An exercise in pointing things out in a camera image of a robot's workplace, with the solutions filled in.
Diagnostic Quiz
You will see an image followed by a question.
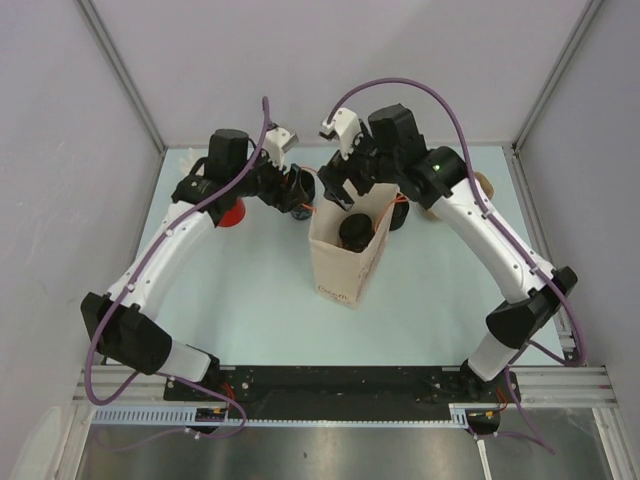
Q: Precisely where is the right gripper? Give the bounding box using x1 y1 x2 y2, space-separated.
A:
319 122 401 211

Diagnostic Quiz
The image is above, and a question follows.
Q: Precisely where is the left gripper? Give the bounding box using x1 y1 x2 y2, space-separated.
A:
231 142 308 213

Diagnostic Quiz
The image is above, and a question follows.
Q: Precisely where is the black ribbed cup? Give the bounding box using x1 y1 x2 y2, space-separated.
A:
389 194 410 231
290 167 316 221

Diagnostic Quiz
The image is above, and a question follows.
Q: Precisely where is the black cup lid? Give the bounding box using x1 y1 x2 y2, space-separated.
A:
339 213 374 238

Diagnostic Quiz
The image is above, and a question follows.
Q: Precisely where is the translucent bag with orange handles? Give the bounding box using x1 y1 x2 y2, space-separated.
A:
308 182 399 309

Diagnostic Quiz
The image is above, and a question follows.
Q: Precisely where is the translucent dark single cup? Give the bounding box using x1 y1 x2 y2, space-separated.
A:
340 230 375 253

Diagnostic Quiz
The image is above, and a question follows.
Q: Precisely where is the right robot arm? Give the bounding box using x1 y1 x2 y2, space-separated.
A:
319 104 578 401

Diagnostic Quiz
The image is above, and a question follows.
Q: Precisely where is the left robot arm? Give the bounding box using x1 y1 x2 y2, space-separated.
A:
81 124 314 400

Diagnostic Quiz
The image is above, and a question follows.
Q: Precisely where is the red cylindrical straw holder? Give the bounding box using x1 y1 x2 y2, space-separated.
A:
216 199 246 228

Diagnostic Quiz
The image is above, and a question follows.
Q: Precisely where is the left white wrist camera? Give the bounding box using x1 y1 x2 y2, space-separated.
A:
262 126 298 168

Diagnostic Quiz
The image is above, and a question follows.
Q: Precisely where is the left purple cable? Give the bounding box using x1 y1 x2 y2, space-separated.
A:
85 96 274 405

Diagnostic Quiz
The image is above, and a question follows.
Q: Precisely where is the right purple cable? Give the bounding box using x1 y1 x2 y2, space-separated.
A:
324 77 587 455

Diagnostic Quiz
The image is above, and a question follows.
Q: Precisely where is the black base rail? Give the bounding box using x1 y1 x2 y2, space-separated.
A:
163 366 520 424

